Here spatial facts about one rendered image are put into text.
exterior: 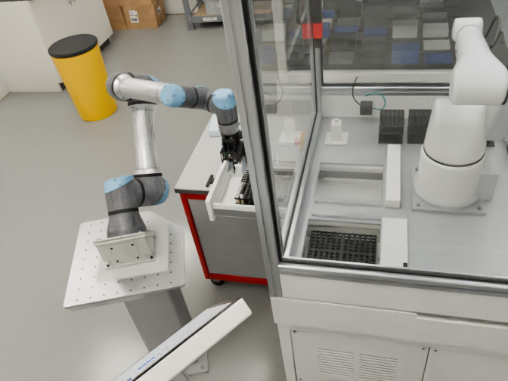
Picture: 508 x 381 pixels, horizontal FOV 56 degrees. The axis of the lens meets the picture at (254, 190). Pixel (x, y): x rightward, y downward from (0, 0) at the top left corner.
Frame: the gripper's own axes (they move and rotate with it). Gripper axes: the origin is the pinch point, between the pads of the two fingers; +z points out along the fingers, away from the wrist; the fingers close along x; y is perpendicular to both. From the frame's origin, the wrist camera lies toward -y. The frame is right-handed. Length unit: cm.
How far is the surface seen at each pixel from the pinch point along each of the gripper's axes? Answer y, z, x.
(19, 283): 0, 98, -154
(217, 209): 12.3, 10.4, -7.3
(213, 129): -51, 17, -30
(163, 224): 12.5, 21.5, -33.1
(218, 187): 2.7, 7.6, -9.1
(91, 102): -175, 78, -190
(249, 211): 12.2, 10.1, 5.8
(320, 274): 54, -9, 39
